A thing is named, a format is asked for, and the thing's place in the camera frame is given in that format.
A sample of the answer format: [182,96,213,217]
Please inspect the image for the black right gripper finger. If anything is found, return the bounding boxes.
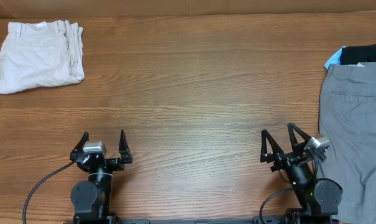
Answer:
[260,129,284,163]
[287,122,313,150]

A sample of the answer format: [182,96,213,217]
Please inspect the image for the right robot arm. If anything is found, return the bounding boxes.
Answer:
[259,123,343,224]

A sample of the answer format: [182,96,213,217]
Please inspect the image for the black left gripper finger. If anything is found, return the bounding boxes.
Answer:
[119,129,133,164]
[70,131,89,162]

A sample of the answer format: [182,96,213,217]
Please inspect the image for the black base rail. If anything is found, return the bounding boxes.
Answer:
[117,215,287,224]

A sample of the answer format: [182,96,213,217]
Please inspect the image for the black garment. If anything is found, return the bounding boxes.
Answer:
[341,44,376,65]

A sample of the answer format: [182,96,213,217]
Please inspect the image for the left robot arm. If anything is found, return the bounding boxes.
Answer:
[70,131,133,223]

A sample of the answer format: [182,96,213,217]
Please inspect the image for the light blue cloth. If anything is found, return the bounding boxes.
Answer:
[324,46,346,70]

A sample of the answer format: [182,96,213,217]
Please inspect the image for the grey shorts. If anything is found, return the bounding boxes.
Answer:
[318,62,376,223]

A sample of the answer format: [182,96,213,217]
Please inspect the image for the folded white shorts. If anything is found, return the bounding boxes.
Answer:
[0,20,85,95]

